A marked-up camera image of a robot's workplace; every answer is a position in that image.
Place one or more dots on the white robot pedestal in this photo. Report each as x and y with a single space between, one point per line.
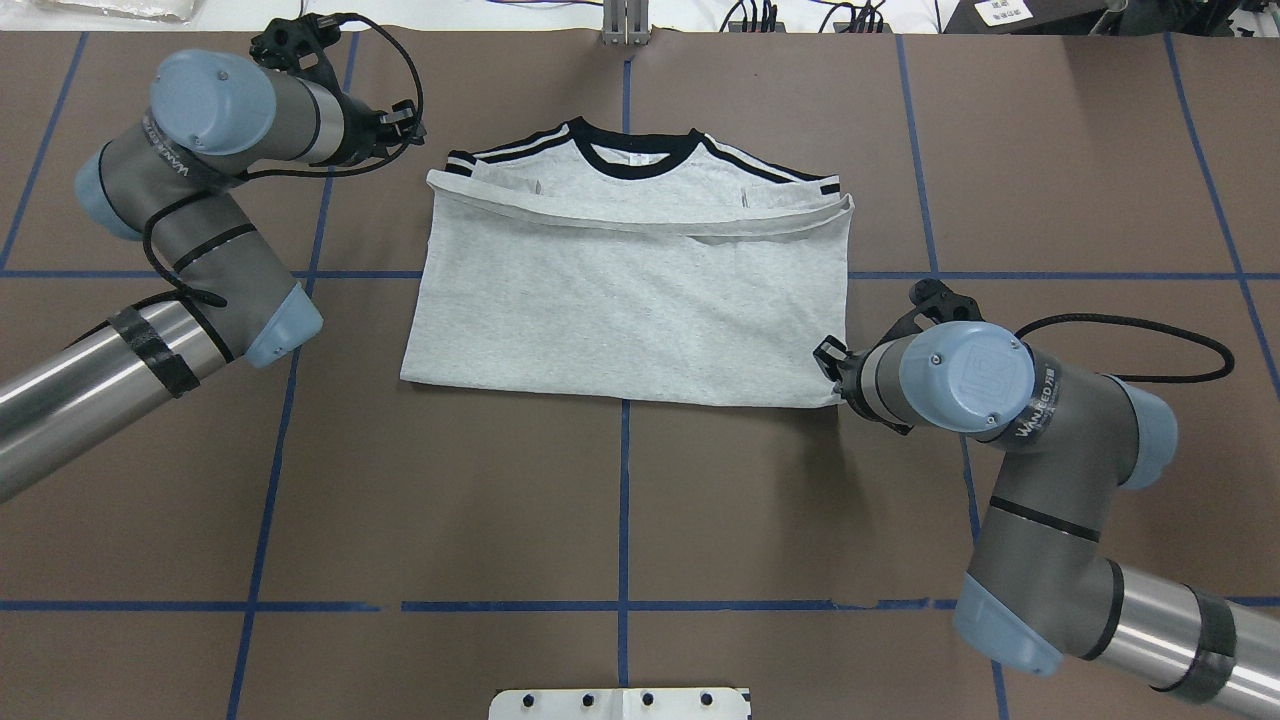
623 703

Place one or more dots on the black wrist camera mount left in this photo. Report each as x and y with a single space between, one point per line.
298 47

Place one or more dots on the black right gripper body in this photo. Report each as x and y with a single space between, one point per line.
850 377

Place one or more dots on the grey cartoon print t-shirt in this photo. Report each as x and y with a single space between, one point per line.
663 268

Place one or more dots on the aluminium frame post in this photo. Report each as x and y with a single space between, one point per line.
626 23

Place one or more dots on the black laptop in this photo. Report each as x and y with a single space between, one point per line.
1031 17

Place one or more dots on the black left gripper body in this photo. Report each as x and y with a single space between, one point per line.
362 133

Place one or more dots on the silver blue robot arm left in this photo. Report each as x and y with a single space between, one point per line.
214 122

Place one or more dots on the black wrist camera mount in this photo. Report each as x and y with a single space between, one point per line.
937 303
298 47

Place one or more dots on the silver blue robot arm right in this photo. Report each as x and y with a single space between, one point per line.
1038 590

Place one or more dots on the clear plastic bag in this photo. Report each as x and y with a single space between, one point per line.
156 11

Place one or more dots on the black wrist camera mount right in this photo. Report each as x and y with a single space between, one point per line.
937 303

